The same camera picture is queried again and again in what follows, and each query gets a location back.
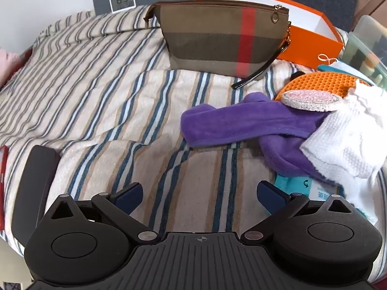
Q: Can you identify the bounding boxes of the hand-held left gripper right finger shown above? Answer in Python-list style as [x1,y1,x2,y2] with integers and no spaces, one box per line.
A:
[240,180,363,245]

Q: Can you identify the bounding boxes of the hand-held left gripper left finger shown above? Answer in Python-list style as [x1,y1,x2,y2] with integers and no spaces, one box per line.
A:
[42,182,161,245]

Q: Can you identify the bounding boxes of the white knit cloth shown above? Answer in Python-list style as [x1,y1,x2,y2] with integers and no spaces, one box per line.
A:
[299,87,387,225]

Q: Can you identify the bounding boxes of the purple towel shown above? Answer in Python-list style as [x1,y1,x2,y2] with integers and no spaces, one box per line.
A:
[180,91,336,185]

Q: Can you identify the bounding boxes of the orange honeycomb silicone mat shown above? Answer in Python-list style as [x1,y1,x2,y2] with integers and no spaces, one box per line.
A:
[275,72,371,103]

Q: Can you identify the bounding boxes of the orange cardboard box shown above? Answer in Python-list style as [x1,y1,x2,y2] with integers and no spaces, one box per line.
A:
[197,0,344,68]

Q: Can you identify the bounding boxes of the pink soft cloth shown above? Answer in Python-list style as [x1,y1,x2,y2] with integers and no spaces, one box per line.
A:
[0,49,19,87]

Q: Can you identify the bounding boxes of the teal tissue packet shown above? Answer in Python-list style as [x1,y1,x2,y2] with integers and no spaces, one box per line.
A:
[275,174,375,224]

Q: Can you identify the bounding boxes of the black chair armrest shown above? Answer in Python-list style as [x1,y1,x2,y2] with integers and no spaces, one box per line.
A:
[12,145,61,245]

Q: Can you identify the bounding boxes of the pink round puff pad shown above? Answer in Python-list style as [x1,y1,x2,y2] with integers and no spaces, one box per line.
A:
[282,90,343,112]

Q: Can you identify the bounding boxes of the red flat case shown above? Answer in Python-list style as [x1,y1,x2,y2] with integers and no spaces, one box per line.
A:
[0,145,9,232]

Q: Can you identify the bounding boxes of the light blue face mask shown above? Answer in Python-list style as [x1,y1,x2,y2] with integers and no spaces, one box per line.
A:
[317,60,360,74]

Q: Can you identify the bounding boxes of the brown plaid zipper pouch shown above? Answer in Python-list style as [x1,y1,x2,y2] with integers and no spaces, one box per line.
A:
[143,0,293,90]

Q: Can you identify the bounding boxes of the clear plastic storage box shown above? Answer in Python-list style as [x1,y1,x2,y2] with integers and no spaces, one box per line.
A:
[339,15,387,88]

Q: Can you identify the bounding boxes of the white digital clock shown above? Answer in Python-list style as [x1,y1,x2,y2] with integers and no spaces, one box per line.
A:
[109,0,135,14]

